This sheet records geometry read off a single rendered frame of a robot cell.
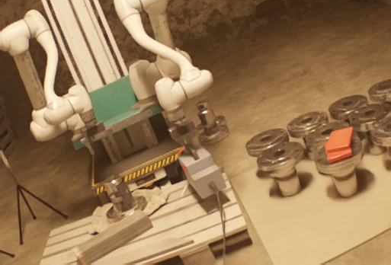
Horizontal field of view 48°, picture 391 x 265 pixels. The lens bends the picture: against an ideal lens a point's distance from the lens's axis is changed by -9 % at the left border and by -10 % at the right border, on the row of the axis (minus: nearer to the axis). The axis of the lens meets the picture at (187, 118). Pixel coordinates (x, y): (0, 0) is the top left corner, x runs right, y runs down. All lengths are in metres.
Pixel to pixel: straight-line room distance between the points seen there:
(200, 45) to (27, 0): 2.84
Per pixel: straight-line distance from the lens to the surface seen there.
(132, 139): 3.27
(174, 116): 2.42
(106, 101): 3.12
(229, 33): 7.49
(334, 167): 2.26
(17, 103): 7.85
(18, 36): 2.80
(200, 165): 2.44
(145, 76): 2.95
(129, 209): 2.78
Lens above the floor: 1.27
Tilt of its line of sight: 16 degrees down
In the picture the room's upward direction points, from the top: 23 degrees counter-clockwise
